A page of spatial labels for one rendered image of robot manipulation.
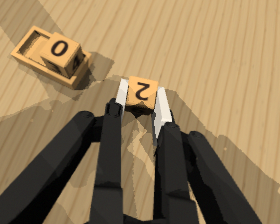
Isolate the wooden digit cube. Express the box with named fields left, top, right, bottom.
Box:
left=124, top=76, right=159, bottom=116
left=39, top=32, right=84, bottom=79

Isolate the light wooden rectangular tray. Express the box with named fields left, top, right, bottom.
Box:
left=11, top=26, right=92, bottom=90

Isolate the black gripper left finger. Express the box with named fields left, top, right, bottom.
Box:
left=0, top=79, right=129, bottom=224

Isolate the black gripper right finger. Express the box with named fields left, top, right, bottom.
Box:
left=151, top=86, right=262, bottom=224

